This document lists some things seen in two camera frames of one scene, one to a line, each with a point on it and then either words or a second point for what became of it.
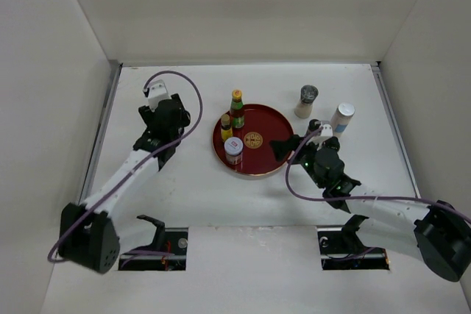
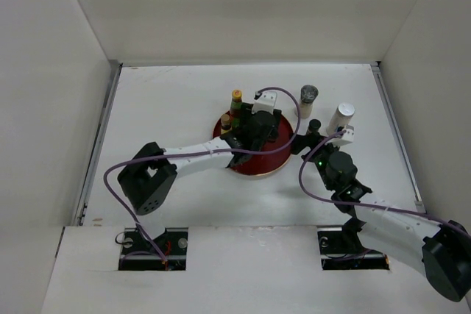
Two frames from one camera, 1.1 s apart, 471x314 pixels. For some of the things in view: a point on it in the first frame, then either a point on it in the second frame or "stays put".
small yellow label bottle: x=226 y=128 stays put
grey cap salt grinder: x=308 y=95 stays put
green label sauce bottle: x=237 y=109 stays put
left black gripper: x=149 y=115 to x=246 y=114
